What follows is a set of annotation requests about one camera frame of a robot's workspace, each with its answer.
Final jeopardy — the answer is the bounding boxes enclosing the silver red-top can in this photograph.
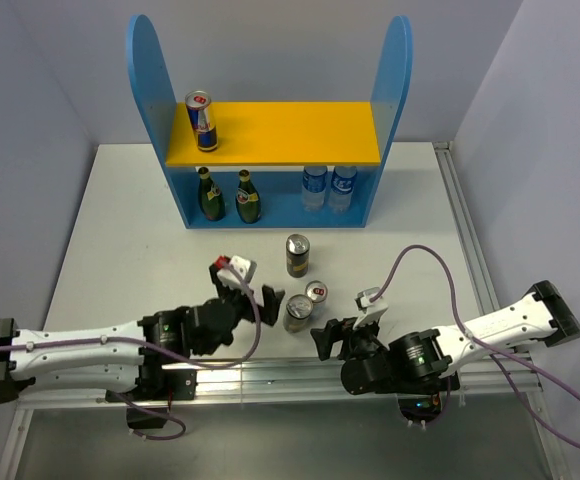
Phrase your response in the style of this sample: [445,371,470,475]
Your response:
[305,280,328,305]

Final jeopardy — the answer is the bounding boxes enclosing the left water bottle blue label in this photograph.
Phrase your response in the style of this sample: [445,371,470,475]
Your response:
[302,165,328,211]

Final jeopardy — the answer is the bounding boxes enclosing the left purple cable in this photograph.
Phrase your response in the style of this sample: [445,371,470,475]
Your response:
[0,267,264,441]

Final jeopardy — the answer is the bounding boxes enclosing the blue shelf with yellow board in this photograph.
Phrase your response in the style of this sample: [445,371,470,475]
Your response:
[125,14,413,229]

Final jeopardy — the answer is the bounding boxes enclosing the aluminium rail right side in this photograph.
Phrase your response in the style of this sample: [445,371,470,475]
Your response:
[433,142,572,479]

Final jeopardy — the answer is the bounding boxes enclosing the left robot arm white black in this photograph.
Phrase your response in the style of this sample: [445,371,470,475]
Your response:
[0,285,285,404]

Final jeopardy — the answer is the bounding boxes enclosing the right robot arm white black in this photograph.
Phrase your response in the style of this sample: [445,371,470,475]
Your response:
[310,280,580,395]

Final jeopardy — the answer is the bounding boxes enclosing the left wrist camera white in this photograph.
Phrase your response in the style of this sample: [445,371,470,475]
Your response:
[216,255,257,289]

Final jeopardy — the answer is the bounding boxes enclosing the blue silver energy drink can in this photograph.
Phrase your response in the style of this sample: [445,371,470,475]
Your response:
[185,90,218,152]

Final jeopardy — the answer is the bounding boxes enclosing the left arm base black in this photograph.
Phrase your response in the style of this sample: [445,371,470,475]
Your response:
[122,369,197,432]

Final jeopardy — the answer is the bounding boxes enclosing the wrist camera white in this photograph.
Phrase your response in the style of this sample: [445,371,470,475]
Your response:
[353,287,388,330]
[216,255,257,289]

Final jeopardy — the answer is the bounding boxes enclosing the green glass bottle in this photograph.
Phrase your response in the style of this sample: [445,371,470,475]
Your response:
[198,167,225,221]
[236,169,261,224]

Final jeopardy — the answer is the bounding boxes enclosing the right water bottle blue label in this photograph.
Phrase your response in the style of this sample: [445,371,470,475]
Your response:
[328,165,357,213]

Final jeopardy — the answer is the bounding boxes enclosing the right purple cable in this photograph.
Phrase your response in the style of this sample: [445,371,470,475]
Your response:
[372,243,580,456]

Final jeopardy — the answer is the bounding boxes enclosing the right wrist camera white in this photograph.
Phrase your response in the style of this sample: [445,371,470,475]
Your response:
[353,287,388,330]

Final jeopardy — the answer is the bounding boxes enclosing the aluminium rail front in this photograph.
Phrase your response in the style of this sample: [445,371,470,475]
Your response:
[17,358,542,409]

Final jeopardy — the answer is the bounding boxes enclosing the purple cable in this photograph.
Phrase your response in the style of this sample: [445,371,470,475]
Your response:
[372,243,580,456]
[0,267,264,441]

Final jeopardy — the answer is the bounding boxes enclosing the aluminium rail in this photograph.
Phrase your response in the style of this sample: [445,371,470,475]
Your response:
[17,358,542,409]
[433,142,572,479]

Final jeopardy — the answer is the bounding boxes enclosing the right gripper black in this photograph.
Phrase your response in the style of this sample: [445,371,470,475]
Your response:
[310,310,386,360]

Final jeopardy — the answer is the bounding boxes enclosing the black gold can front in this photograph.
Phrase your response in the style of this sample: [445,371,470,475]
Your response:
[283,294,314,333]

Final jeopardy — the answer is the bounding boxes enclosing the water bottle blue label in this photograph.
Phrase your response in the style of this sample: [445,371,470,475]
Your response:
[302,165,328,211]
[328,165,357,213]

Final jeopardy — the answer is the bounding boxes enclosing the black gold can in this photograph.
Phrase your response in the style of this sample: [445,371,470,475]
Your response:
[286,233,310,278]
[283,294,314,333]

